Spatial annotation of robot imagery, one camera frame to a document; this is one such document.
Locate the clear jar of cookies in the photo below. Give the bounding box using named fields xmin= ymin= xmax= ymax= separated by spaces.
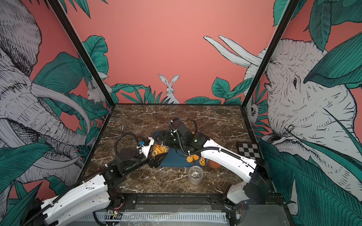
xmin=188 ymin=166 xmax=204 ymax=185

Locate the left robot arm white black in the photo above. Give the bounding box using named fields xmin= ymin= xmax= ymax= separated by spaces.
xmin=20 ymin=131 xmax=173 ymax=226

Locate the teal rectangular tray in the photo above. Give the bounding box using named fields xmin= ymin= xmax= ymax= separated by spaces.
xmin=152 ymin=131 xmax=203 ymax=168

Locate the orange-brown jar lid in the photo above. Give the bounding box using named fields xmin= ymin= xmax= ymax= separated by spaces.
xmin=208 ymin=160 xmax=221 ymax=169

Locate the white slotted cable duct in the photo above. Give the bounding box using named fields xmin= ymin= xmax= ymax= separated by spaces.
xmin=96 ymin=212 xmax=228 ymax=224

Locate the jar with beige lid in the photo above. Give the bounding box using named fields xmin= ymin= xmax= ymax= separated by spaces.
xmin=150 ymin=143 xmax=170 ymax=158

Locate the orange flower cookie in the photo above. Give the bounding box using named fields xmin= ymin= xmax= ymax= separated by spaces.
xmin=186 ymin=156 xmax=194 ymax=163

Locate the black front mounting rail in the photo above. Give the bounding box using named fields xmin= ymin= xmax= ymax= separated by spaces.
xmin=119 ymin=193 xmax=287 ymax=211

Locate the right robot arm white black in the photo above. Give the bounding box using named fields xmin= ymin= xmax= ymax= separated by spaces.
xmin=154 ymin=118 xmax=272 ymax=204

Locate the black white checkerboard plate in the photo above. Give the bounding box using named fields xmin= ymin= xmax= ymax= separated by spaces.
xmin=237 ymin=142 xmax=262 ymax=161

